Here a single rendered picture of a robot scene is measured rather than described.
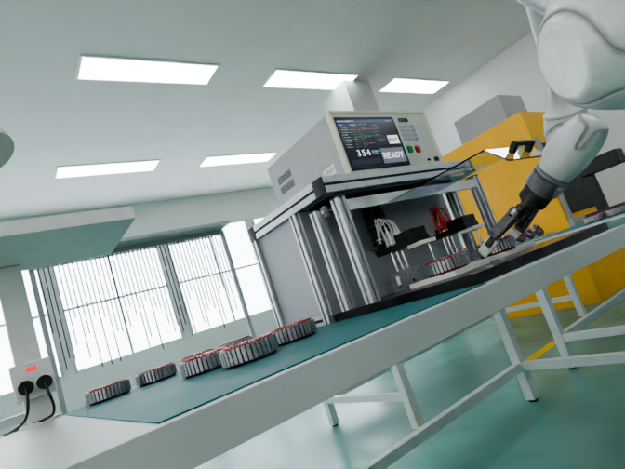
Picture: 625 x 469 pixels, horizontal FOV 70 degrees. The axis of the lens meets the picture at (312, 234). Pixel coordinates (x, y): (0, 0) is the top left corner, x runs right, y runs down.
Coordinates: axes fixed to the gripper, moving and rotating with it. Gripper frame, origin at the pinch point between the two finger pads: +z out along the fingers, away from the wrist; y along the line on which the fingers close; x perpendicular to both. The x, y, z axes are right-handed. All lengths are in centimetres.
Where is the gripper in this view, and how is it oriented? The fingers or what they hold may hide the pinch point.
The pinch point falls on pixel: (496, 246)
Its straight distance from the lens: 139.5
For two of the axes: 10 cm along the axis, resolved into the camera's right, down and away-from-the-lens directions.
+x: -5.4, -6.6, 5.2
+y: 7.8, -1.6, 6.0
